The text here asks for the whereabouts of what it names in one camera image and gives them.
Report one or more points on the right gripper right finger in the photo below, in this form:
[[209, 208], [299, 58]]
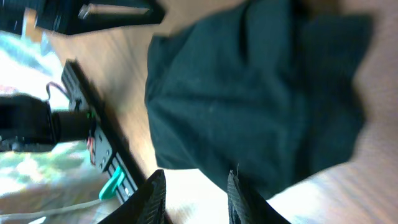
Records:
[[246, 206]]

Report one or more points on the black t-shirt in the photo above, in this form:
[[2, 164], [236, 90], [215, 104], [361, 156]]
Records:
[[262, 88]]

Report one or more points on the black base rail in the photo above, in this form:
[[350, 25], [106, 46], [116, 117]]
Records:
[[110, 150]]

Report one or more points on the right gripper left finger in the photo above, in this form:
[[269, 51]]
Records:
[[145, 206]]

